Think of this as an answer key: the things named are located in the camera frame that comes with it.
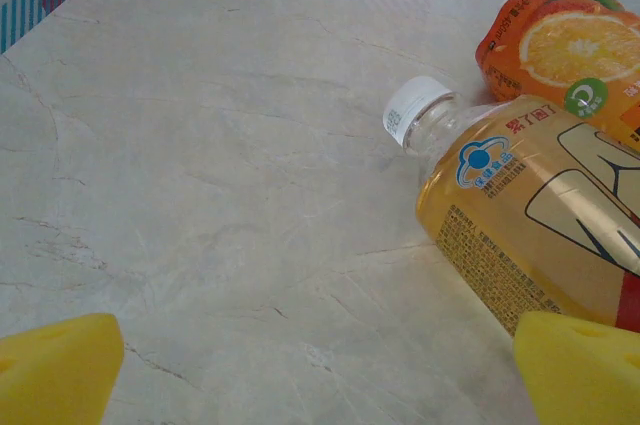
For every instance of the orange juice bottle fruit label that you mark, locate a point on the orange juice bottle fruit label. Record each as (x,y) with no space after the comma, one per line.
(550,50)

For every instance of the gold label tea bottle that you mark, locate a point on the gold label tea bottle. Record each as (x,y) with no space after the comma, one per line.
(500,205)

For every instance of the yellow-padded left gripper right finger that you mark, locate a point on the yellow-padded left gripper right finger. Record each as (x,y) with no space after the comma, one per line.
(580,375)

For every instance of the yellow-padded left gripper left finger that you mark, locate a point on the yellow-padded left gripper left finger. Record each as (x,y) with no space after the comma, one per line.
(50,375)

